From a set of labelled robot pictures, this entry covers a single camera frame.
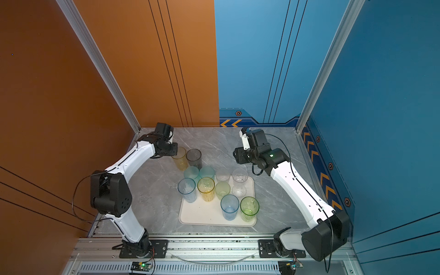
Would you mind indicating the grey smoked cup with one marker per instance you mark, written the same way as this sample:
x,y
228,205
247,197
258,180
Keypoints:
x,y
194,158

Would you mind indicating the light green cup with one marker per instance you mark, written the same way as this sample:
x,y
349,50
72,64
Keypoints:
x,y
222,189

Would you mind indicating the aluminium front rail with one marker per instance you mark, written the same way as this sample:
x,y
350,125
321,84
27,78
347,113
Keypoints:
x,y
202,254

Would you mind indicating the right circuit board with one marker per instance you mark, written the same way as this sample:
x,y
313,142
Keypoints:
x,y
289,267

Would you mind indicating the left aluminium corner post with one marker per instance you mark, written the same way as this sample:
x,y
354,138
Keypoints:
x,y
86,39

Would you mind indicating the light blue cup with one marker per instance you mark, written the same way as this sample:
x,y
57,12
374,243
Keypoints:
x,y
186,188
229,205

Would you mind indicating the yellow tinted cup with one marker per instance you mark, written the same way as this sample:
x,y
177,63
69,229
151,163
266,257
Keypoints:
x,y
206,187

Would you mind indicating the clear textured cup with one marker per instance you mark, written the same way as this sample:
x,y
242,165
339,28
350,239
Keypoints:
x,y
222,175

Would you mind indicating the right aluminium corner post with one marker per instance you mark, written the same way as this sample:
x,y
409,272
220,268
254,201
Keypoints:
x,y
344,29

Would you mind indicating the left green circuit board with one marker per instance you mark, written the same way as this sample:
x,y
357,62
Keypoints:
x,y
141,267

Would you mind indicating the clear faceted cup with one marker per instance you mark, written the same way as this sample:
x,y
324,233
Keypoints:
x,y
240,176

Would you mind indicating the teal textured cup front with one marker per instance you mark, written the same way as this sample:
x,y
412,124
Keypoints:
x,y
207,172

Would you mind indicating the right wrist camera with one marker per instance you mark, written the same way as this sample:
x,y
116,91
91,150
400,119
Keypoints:
x,y
244,138

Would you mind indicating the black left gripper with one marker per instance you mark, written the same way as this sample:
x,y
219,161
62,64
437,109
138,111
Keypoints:
x,y
175,145

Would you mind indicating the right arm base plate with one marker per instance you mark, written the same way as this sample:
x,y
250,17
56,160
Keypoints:
x,y
267,248

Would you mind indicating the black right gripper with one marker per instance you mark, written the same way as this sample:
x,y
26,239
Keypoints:
x,y
239,156

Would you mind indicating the cream rectangular tray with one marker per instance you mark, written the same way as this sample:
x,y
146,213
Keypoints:
x,y
210,213

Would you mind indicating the aluminium corner post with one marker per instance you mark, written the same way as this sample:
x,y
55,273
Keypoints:
x,y
344,29
86,39

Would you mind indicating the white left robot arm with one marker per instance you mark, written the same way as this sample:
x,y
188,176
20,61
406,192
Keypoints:
x,y
110,193

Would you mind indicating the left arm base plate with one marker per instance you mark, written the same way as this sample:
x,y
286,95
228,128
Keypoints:
x,y
156,248

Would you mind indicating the yellow-brown tinted cup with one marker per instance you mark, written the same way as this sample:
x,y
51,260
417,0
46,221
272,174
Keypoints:
x,y
180,159

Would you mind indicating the teal textured cup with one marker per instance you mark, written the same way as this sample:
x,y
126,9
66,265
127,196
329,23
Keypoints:
x,y
192,172
207,172

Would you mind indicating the green tinted cup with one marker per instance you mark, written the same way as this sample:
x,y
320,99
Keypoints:
x,y
249,208

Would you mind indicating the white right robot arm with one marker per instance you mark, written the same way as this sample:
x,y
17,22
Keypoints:
x,y
328,229

